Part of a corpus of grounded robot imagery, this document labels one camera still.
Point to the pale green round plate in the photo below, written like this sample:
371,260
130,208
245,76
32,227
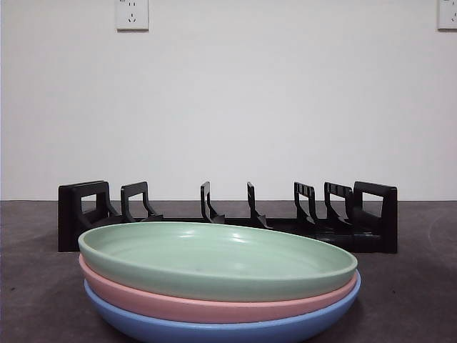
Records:
214,257

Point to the pink round plate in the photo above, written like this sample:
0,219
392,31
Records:
178,307

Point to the blue round plate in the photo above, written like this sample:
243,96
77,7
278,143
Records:
214,334

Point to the black plastic dish rack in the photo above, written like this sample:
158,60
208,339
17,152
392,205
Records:
375,243

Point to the white wall socket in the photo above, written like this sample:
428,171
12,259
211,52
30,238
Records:
448,14
132,14

